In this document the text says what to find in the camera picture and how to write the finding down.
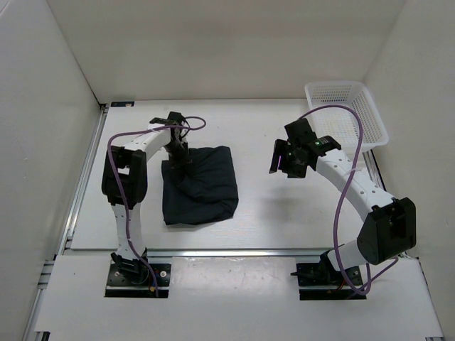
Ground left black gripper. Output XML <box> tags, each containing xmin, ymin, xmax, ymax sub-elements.
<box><xmin>164</xmin><ymin>141</ymin><xmax>192</xmax><ymax>177</ymax></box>

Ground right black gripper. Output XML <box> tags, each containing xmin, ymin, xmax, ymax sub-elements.
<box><xmin>269</xmin><ymin>139</ymin><xmax>308</xmax><ymax>178</ymax></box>

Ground dark navy shorts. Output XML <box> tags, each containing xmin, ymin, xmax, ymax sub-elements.
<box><xmin>161</xmin><ymin>146</ymin><xmax>239</xmax><ymax>225</ymax></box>

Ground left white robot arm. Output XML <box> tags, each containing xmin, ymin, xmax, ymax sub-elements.
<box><xmin>102</xmin><ymin>118</ymin><xmax>191</xmax><ymax>284</ymax></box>

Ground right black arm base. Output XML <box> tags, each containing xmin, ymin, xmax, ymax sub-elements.
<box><xmin>290</xmin><ymin>251</ymin><xmax>367</xmax><ymax>301</ymax></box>

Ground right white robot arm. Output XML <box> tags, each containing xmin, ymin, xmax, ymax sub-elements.
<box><xmin>269</xmin><ymin>119</ymin><xmax>417</xmax><ymax>284</ymax></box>

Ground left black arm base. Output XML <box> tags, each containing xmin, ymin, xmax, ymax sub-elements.
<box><xmin>105</xmin><ymin>252</ymin><xmax>171</xmax><ymax>298</ymax></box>

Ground white perforated plastic basket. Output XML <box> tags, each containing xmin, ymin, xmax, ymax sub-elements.
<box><xmin>304</xmin><ymin>80</ymin><xmax>389</xmax><ymax>153</ymax></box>

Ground blue label sticker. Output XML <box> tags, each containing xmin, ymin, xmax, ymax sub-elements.
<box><xmin>110</xmin><ymin>101</ymin><xmax>135</xmax><ymax>107</ymax></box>

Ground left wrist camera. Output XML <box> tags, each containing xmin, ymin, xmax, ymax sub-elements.
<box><xmin>149</xmin><ymin>111</ymin><xmax>187</xmax><ymax>126</ymax></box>

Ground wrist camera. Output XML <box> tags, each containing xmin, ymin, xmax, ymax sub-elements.
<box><xmin>149</xmin><ymin>111</ymin><xmax>187</xmax><ymax>126</ymax></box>
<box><xmin>309</xmin><ymin>136</ymin><xmax>341</xmax><ymax>156</ymax></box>

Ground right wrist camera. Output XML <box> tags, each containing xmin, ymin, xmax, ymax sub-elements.
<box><xmin>309</xmin><ymin>136</ymin><xmax>341</xmax><ymax>156</ymax></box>

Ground aluminium right rail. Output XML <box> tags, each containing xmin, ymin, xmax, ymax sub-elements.
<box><xmin>363</xmin><ymin>151</ymin><xmax>441</xmax><ymax>329</ymax></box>

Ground aluminium rail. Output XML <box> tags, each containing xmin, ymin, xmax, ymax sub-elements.
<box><xmin>363</xmin><ymin>151</ymin><xmax>441</xmax><ymax>329</ymax></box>
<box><xmin>50</xmin><ymin>248</ymin><xmax>328</xmax><ymax>261</ymax></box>
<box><xmin>22</xmin><ymin>104</ymin><xmax>110</xmax><ymax>340</ymax></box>

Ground aluminium front rail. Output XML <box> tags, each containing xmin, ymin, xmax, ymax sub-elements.
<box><xmin>50</xmin><ymin>248</ymin><xmax>328</xmax><ymax>261</ymax></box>

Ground aluminium left rail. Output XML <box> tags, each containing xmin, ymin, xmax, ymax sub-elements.
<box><xmin>22</xmin><ymin>104</ymin><xmax>110</xmax><ymax>340</ymax></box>

